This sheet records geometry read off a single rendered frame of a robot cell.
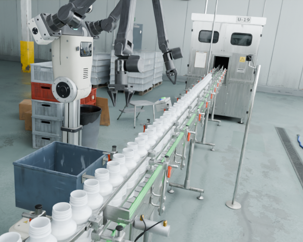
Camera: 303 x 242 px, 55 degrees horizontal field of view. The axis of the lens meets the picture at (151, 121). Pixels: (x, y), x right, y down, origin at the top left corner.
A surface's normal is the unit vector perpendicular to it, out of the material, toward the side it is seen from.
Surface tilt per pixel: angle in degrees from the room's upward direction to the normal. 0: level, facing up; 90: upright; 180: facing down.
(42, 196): 90
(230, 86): 90
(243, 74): 90
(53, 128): 90
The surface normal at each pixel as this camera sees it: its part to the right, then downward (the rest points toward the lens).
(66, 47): -0.28, 0.23
